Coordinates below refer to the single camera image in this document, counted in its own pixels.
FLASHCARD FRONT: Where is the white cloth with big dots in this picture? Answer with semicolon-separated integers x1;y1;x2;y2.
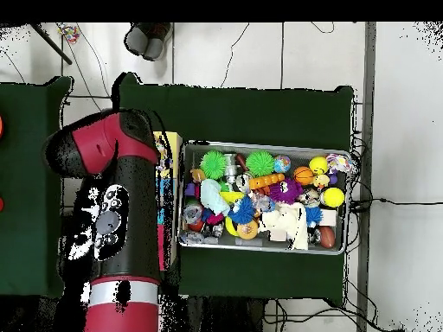
156;137;173;177

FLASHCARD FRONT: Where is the wooden box with three holes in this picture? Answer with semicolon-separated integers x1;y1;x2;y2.
153;129;184;271

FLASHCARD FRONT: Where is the mint green foam cloth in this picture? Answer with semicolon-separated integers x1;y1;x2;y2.
200;178;231;217

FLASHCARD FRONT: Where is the green spiky ball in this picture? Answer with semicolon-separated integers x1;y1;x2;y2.
245;150;275;179
199;150;228;181

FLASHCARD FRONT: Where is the blue spiky ball with eyes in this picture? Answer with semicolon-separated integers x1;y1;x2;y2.
228;198;258;226

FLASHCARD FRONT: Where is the orange plastic toy block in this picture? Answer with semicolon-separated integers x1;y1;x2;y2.
248;172;286;193

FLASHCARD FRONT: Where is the purple furry monster toy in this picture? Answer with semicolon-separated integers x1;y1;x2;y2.
269;178;305;205

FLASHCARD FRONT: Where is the cream knitted cloth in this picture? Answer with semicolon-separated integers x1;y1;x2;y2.
259;202;311;252

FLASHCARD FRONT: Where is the orange toy basketball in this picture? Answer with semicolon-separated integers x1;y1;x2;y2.
293;165;316;187

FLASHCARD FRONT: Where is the dark green table cloth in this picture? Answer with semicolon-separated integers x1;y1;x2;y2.
110;72;357;305
0;75;74;298

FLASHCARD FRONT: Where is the yellow ball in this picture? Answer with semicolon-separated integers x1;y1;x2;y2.
309;156;330;175
321;186;346;208

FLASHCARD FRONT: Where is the person's foot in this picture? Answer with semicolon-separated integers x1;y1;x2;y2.
143;22;172;61
124;22;152;56

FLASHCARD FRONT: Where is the small colourful floor toy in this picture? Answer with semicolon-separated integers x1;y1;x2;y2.
56;23;80;44

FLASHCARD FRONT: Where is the thin black rod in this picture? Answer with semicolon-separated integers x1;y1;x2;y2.
27;22;74;65

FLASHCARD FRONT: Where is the wire mesh bin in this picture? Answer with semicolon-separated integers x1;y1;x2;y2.
176;141;353;257

